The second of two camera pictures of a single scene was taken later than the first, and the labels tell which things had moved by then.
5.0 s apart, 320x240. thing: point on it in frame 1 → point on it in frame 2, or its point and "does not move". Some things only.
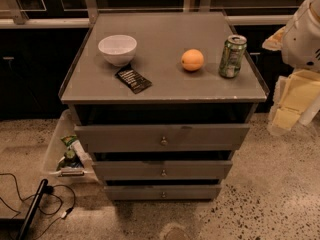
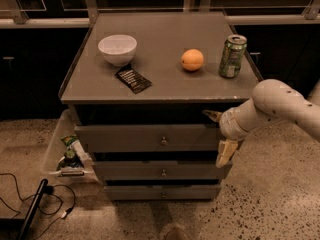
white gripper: (302, 45) → (229, 125)
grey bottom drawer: (166, 192) does not move
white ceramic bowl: (118, 49) does not move
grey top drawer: (162, 138) does not move
